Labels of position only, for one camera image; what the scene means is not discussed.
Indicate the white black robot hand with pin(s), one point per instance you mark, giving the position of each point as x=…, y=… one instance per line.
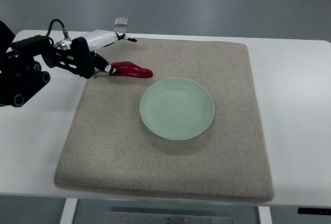
x=99, y=40

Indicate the red chili pepper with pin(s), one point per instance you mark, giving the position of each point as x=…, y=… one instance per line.
x=128, y=69

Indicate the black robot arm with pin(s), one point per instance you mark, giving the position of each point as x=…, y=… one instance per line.
x=22, y=77

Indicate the light green plate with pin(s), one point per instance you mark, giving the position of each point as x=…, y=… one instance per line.
x=177, y=109

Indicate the silver floor socket cover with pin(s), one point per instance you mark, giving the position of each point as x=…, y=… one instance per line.
x=121, y=21

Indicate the black chair edge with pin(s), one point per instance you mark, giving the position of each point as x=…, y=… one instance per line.
x=6, y=38

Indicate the white table leg left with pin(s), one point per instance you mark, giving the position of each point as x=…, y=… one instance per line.
x=69, y=211

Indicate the white table leg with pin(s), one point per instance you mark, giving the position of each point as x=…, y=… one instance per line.
x=264, y=215
x=69, y=211

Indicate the white table leg right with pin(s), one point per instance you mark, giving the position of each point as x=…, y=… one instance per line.
x=264, y=215

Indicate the black table control panel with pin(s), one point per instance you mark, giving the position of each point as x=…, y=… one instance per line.
x=314, y=211

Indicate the metal base plate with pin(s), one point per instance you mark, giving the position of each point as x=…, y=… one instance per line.
x=128, y=217

